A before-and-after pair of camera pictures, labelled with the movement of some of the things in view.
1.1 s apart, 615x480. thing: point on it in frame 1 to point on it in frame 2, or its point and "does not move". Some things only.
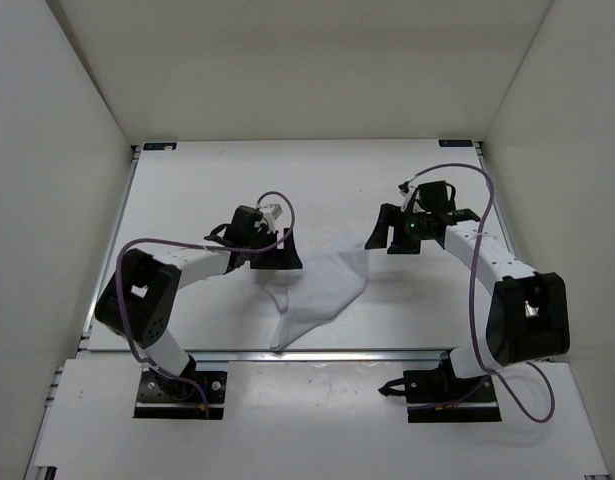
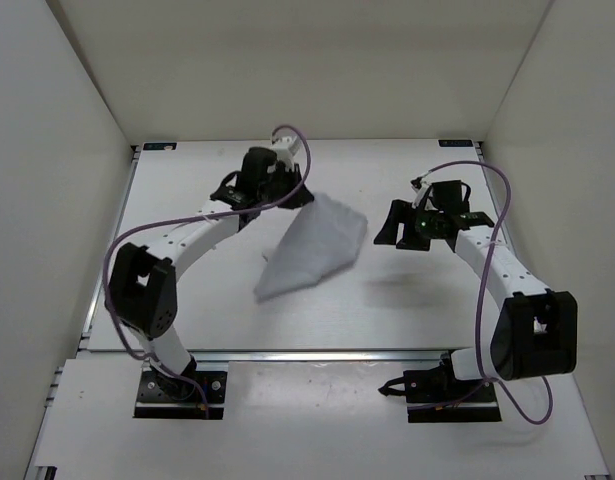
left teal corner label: [160, 146] does not move
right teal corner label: [455, 142] does not move
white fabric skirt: [310, 297] to [324, 239]
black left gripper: [286, 258] to [299, 196]
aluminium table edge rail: [348, 356] does not move
